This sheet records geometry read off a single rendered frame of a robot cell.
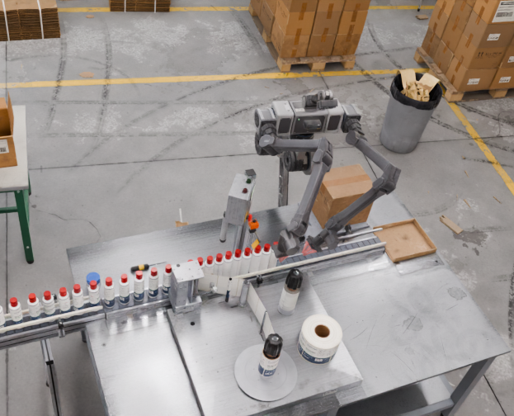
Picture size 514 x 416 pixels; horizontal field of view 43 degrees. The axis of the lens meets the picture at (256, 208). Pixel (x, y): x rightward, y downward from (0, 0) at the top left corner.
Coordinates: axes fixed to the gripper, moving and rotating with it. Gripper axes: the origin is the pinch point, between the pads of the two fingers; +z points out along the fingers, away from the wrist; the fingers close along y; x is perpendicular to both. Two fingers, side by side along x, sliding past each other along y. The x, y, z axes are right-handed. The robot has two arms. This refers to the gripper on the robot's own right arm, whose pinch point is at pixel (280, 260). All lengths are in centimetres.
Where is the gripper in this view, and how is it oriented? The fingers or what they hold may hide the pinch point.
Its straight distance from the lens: 328.1
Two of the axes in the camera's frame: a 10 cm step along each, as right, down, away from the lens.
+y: 9.1, -1.9, 3.6
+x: -3.9, -6.8, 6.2
